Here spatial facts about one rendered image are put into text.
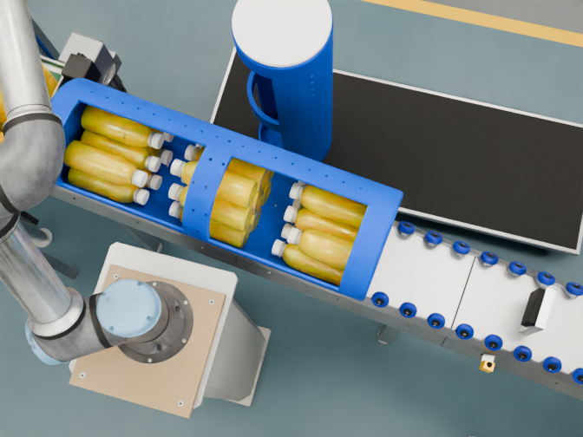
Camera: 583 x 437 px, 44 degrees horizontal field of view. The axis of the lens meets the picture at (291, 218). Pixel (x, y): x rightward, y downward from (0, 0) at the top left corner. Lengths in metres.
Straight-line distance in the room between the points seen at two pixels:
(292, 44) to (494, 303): 0.88
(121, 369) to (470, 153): 1.69
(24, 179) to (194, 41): 2.12
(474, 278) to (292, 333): 1.06
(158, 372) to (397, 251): 0.70
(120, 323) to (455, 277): 0.90
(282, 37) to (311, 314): 1.21
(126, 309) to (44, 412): 1.56
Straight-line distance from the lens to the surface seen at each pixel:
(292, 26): 2.03
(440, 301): 1.91
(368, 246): 1.61
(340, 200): 1.71
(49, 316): 1.46
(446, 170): 2.83
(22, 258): 1.35
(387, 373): 2.80
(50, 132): 1.23
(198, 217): 1.69
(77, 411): 2.95
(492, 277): 1.94
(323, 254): 1.70
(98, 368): 1.71
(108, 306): 1.48
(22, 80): 1.28
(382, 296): 1.84
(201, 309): 1.67
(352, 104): 2.89
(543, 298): 1.80
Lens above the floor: 2.79
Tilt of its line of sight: 75 degrees down
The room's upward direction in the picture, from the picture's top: 11 degrees counter-clockwise
